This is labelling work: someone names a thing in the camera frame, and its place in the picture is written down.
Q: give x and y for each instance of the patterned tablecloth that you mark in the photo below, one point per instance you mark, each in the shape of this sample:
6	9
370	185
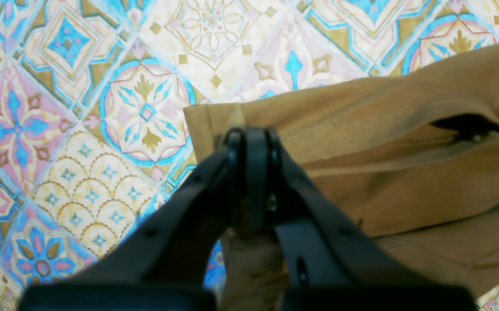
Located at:
92	135

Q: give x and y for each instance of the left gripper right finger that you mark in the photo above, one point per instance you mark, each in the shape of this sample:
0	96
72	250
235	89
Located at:
332	265

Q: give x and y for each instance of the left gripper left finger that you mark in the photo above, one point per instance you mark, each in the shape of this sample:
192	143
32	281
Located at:
161	266

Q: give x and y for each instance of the brown t-shirt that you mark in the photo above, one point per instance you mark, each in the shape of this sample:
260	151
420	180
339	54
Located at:
413	160

